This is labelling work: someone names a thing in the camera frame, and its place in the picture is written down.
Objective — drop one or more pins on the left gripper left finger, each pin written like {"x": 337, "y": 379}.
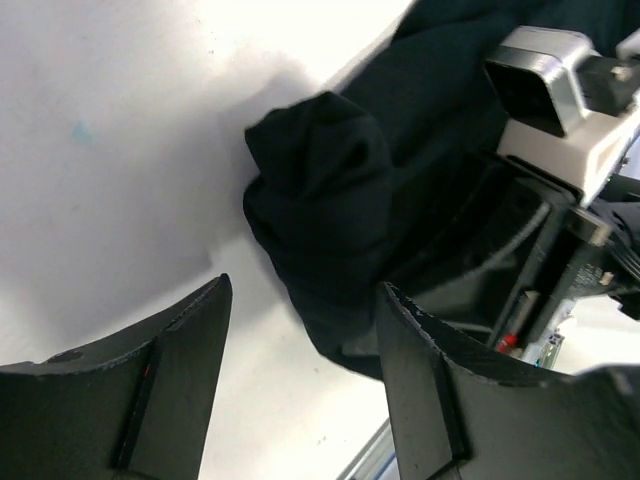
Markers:
{"x": 133, "y": 405}

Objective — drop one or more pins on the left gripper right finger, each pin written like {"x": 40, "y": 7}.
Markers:
{"x": 459, "y": 410}

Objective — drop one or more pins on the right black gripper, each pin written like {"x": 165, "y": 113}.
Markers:
{"x": 509, "y": 249}

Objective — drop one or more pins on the black t-shirt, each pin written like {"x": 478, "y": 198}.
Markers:
{"x": 351, "y": 184}

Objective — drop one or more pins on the aluminium mounting rail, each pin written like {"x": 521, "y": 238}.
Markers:
{"x": 376, "y": 460}

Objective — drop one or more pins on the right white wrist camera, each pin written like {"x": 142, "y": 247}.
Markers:
{"x": 573, "y": 113}

